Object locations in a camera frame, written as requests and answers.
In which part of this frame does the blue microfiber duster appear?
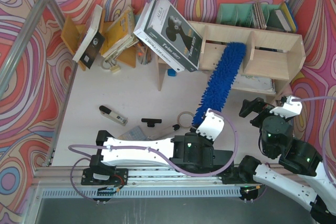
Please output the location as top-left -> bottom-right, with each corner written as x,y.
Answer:
192,42 -> 247,127

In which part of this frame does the white black marker pen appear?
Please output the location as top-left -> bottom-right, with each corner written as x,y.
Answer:
147,124 -> 180,141

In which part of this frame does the green desk organizer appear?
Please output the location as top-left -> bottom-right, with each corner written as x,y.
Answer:
216,2 -> 293,33

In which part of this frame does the white black leaning book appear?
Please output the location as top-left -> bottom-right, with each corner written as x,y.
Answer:
72,4 -> 105,69

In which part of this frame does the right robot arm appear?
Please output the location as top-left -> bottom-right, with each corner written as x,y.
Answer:
238,95 -> 335,223

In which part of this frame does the spiral bound drawing notebook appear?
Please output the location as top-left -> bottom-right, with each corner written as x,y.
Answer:
232,74 -> 276,94

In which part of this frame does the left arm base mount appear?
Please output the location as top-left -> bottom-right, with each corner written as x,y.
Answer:
81,168 -> 129,186

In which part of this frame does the masking tape roll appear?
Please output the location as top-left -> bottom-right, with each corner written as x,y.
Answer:
176,111 -> 194,129

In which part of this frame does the light wooden bookshelf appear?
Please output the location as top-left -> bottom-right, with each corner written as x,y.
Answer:
156,20 -> 306,108

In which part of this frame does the orange wooden book stand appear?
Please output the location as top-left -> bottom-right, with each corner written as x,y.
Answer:
61,9 -> 136,70

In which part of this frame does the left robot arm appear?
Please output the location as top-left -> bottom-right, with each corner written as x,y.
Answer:
92,109 -> 238,177

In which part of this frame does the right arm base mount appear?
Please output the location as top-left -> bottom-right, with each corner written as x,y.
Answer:
217,167 -> 263,185

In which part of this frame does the yellow grey calculator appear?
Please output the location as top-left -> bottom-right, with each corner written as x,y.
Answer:
118,126 -> 147,141

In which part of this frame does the blue yellow book in organizer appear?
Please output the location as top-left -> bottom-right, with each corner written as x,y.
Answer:
278,2 -> 298,33

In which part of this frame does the blue pencil sharpener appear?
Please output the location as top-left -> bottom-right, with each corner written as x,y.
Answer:
167,69 -> 177,77

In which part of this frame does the yellow books stack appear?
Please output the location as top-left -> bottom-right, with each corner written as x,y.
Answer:
101,5 -> 139,62

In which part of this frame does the pen cup with pencils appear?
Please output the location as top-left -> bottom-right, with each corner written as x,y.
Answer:
135,43 -> 152,65

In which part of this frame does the black T-shaped plastic part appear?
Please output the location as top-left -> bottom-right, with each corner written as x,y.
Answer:
141,118 -> 162,127

